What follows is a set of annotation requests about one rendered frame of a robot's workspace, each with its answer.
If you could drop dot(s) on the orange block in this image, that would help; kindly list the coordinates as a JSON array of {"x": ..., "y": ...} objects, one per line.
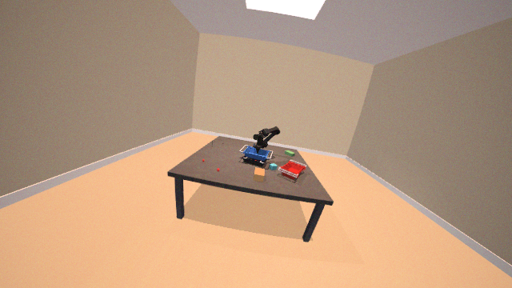
[{"x": 259, "y": 175}]

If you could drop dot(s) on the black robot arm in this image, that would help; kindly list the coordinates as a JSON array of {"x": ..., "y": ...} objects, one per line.
[{"x": 264, "y": 133}]

